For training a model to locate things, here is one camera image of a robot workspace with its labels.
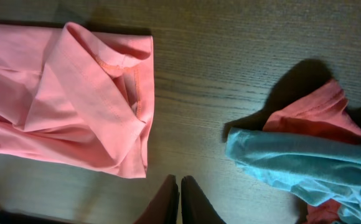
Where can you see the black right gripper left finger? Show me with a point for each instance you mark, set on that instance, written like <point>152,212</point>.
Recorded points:
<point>163,208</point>

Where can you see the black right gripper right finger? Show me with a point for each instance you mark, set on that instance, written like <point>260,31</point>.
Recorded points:
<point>196,208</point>

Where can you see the salmon pink t-shirt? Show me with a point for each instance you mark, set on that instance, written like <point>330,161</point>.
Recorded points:
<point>77,97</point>

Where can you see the grey t-shirt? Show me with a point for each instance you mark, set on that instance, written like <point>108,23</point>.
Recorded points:
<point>314,169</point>

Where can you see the red printed t-shirt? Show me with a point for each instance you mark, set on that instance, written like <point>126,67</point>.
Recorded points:
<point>320,114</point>

